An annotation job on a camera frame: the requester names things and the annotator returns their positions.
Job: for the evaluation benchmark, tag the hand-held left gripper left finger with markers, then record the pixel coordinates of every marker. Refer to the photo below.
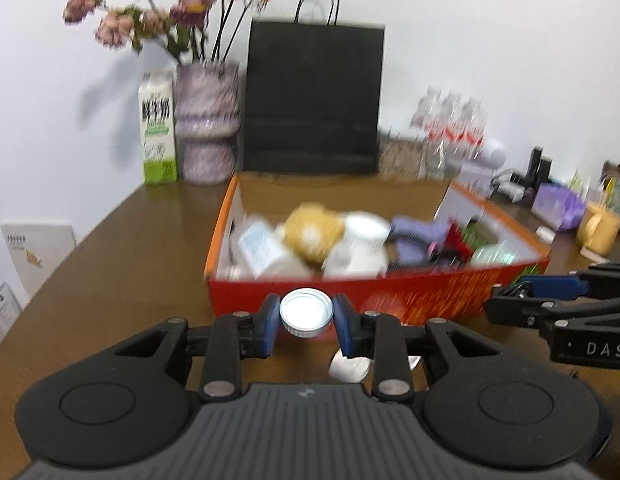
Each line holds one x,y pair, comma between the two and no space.
270,325

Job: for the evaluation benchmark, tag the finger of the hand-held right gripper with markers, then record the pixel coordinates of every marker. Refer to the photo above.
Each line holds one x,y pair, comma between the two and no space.
515,310
555,286

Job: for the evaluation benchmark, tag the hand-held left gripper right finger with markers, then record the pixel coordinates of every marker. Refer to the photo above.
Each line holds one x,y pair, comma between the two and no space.
342,327

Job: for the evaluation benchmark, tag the white round jar lid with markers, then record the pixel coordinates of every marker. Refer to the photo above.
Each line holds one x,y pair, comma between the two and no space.
306,312

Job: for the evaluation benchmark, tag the orange cardboard box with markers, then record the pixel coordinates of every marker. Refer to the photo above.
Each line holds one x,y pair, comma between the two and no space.
380,300

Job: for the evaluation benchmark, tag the wooden desktop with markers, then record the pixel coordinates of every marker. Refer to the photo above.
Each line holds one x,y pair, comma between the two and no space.
140,260

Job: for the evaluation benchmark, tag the white round object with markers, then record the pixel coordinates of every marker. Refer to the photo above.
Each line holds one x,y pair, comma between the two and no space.
347,367

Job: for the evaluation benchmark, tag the white paper stick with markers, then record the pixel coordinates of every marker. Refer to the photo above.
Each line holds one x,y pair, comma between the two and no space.
595,255

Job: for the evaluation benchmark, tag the small white round cap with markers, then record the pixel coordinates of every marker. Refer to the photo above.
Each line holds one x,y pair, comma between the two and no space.
545,233

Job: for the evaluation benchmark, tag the yellow mug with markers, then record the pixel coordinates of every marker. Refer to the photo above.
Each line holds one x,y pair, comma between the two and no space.
597,230

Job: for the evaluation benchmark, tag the white plastic bottle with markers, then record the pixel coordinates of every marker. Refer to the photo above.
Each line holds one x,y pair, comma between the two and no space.
260,247

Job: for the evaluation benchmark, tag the purple tissue packet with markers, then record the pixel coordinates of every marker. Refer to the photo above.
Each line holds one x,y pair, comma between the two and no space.
557,205

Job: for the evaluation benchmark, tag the white plastic jar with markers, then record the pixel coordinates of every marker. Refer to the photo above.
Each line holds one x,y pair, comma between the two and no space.
357,245

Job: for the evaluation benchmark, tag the small green spray bottle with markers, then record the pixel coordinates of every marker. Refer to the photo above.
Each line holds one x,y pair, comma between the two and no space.
577,182

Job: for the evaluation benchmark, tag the white power strip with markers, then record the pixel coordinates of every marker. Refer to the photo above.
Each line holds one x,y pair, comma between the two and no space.
510,190

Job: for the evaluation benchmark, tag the black cosmetic bottle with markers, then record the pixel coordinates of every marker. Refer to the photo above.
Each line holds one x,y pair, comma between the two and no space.
535,165
546,172

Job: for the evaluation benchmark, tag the purple fabric pouch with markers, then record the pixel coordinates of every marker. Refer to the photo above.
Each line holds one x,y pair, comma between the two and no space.
415,237

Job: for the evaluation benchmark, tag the white tin box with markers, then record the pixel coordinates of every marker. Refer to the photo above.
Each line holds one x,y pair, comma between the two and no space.
475,177

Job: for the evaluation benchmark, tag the white spherical device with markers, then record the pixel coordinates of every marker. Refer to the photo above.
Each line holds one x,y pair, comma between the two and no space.
494,155

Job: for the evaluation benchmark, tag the clear glass jar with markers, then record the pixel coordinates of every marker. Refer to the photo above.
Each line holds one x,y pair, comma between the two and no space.
437,162

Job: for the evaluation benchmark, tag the clear container of seeds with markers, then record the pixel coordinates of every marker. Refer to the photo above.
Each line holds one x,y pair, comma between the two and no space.
400,157

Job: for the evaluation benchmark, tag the red label water bottle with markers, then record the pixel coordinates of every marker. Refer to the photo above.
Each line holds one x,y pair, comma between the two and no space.
474,125
451,120
427,115

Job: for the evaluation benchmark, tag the mottled purple ceramic vase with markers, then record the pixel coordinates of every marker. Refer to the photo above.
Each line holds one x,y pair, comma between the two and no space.
206,120

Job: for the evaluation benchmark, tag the green white milk carton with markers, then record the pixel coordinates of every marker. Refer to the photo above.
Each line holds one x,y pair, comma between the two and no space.
157,130

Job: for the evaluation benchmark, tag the black paper bag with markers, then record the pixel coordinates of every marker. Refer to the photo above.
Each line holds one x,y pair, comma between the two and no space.
310,95

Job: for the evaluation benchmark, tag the white printed board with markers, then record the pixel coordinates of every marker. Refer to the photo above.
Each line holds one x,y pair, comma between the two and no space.
37,260

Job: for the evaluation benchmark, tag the blue white printed packs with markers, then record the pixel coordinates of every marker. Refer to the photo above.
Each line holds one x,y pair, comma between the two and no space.
2,320

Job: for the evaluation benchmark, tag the dried pink rose bouquet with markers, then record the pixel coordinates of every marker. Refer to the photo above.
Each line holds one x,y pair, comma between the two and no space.
185,5

